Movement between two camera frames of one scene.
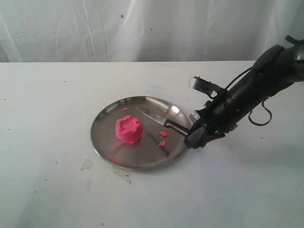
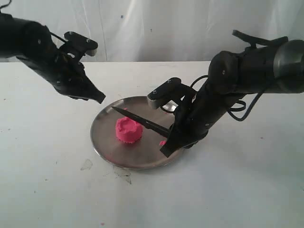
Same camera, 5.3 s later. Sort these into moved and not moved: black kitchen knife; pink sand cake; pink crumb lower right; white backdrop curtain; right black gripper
Moved: right black gripper; black kitchen knife
Not moved: white backdrop curtain; pink crumb lower right; pink sand cake
